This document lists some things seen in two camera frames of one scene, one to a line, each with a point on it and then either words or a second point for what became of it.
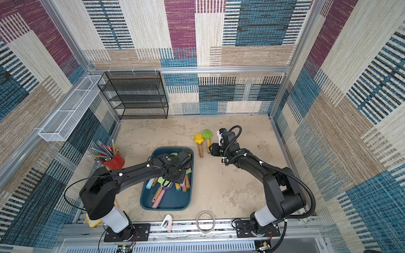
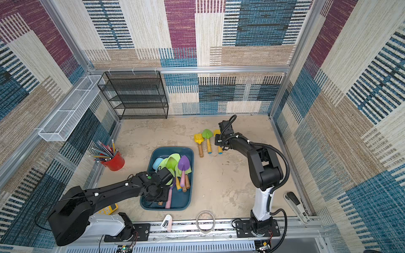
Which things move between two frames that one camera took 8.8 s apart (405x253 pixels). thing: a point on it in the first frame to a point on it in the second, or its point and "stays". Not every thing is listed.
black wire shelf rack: [136, 95] stays
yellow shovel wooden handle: [199, 138] stays
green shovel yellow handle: [207, 134] stays
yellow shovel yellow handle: [178, 187] to [218, 132]
